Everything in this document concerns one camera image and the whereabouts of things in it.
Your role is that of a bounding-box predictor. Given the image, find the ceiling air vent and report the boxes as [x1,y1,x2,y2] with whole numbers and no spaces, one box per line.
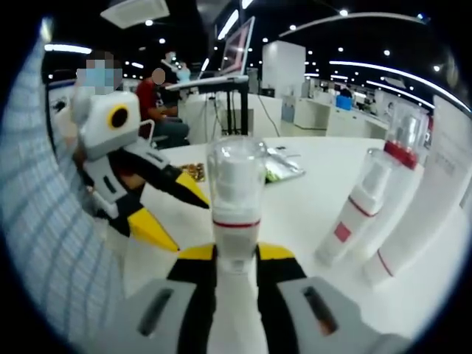
[100,0,171,30]

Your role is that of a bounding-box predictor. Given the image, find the white skincare bottle red collar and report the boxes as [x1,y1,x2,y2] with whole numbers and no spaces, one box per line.
[359,105,429,265]

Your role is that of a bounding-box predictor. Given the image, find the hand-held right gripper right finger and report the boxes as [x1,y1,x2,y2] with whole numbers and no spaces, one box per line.
[256,243,412,354]

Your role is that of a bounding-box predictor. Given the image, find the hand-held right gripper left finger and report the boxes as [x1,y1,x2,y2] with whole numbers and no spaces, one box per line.
[79,243,218,354]

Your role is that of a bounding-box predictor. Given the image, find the green snack packet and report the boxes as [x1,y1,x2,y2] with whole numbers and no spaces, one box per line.
[262,146,307,184]

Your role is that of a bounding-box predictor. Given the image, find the white skincare tube red line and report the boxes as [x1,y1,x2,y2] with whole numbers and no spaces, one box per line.
[363,94,472,288]

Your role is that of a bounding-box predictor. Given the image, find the black laptop stand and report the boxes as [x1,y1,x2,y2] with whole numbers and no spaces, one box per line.
[209,83,251,137]

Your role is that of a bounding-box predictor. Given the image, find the open laptop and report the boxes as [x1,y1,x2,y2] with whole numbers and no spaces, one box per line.
[164,15,256,92]

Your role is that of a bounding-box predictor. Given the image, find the gold wrapped candies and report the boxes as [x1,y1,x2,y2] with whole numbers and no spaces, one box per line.
[179,162,207,182]

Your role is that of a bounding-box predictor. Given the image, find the long white counter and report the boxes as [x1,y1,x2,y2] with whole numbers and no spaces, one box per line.
[282,94,394,139]

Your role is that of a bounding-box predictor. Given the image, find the blue white checked partition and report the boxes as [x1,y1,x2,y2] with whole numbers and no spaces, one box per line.
[0,36,126,336]

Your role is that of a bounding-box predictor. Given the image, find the white skincare bottle red square label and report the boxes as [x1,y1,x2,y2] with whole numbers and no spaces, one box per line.
[313,147,394,267]
[205,135,268,354]

